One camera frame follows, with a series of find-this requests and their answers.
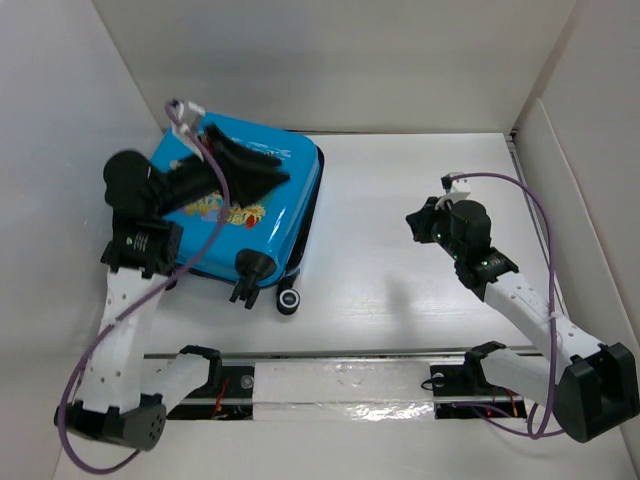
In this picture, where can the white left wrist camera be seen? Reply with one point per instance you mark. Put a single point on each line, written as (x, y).
(185, 117)

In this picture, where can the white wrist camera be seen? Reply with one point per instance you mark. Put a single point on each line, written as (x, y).
(185, 117)
(456, 188)

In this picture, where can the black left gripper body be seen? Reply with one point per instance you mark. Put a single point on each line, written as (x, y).
(190, 180)

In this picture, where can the blue hard-shell suitcase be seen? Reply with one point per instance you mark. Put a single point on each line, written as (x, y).
(262, 245)

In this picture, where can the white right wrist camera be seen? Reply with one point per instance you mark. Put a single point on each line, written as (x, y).
(456, 188)

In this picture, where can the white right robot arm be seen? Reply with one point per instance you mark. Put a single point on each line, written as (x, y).
(590, 386)

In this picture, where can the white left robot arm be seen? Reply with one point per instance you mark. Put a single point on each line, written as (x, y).
(106, 399)

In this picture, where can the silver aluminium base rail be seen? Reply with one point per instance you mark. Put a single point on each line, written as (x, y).
(344, 388)

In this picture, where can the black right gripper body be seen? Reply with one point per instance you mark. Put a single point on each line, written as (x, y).
(441, 224)

